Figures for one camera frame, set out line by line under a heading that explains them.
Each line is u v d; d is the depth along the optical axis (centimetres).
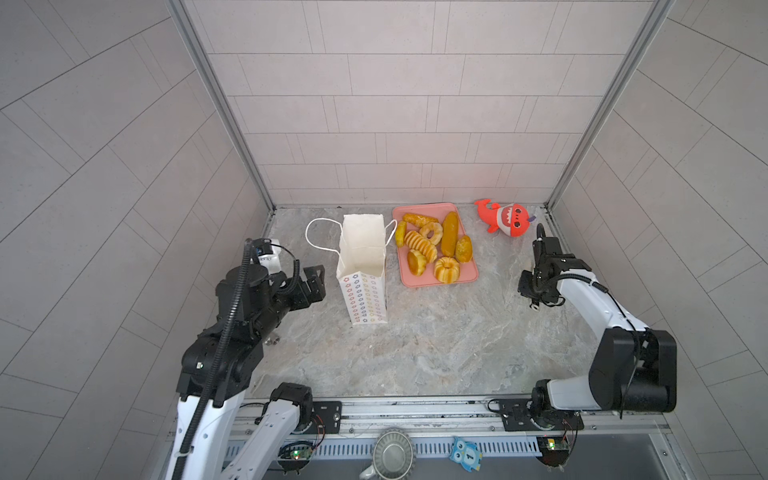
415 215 107
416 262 94
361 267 98
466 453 65
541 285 65
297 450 65
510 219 103
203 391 35
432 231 104
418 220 105
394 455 66
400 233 102
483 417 72
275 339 82
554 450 68
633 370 40
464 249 99
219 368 35
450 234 103
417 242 99
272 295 48
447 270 93
